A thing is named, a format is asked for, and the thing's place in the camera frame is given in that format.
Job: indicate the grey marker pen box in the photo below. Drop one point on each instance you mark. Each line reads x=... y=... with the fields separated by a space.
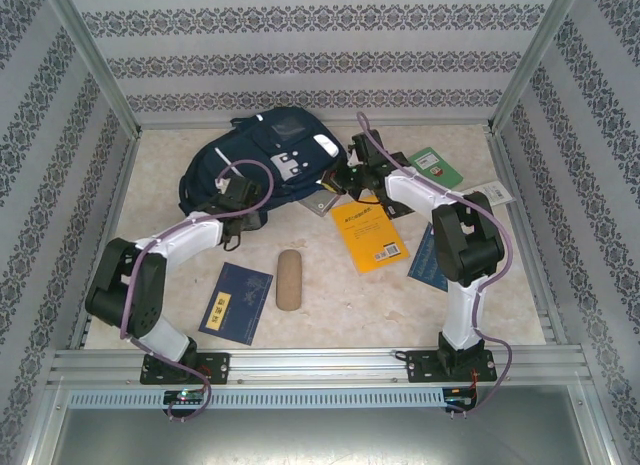
x=320 y=204

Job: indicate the navy blue student backpack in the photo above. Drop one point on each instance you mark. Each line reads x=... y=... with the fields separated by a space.
x=250 y=145

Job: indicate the yellow book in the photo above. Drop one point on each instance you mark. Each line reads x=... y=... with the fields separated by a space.
x=370 y=235

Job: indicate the green notebook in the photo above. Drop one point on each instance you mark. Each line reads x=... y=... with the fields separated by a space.
x=440 y=170

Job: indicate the cork pencil case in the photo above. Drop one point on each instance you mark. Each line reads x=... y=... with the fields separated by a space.
x=289 y=280

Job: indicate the blue book with white pattern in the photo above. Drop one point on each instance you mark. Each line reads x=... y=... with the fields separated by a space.
x=422 y=265

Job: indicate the navy notebook with yellow label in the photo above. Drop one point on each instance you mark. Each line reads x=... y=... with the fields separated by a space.
x=240 y=305

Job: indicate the white paper card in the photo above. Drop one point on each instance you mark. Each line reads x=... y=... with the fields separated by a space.
x=497 y=192

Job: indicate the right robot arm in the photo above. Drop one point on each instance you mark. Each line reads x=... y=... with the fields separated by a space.
x=415 y=190

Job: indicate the grey metal shelf panel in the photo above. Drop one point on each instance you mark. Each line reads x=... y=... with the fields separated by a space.
x=320 y=437

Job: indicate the aluminium frame bar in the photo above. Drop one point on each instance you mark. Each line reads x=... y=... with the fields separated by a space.
x=400 y=123

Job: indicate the aluminium side rail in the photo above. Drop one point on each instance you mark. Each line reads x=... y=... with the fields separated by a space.
x=525 y=235
x=107 y=235

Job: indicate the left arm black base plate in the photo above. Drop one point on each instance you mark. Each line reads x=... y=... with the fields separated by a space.
x=220 y=367

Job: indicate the aluminium mounting rail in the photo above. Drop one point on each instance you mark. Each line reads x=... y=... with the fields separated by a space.
x=310 y=367

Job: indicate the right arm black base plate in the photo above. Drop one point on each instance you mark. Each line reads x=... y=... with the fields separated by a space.
x=420 y=367

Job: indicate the aluminium frame post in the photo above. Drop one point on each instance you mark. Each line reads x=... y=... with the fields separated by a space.
x=95 y=60
x=535 y=60

